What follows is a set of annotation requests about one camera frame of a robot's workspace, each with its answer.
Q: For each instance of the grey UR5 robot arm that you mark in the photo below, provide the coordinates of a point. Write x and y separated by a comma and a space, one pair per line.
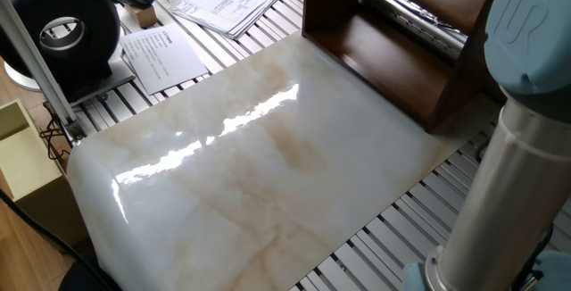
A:
513, 193

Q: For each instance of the brown wooden shelf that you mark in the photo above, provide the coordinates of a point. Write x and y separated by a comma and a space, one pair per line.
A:
401, 68

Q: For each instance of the white marble pattern mat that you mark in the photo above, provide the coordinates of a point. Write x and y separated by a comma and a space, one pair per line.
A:
267, 170

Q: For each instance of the single printed paper sheet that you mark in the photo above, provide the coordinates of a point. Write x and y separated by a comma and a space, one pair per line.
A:
160, 56

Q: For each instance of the small wooden block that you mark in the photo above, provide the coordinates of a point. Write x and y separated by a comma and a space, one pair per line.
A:
142, 16

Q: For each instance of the beige box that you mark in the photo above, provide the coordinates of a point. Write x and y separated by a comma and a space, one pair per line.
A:
31, 166

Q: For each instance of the aluminium frame beam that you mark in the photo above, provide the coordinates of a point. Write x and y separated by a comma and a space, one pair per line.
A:
31, 54

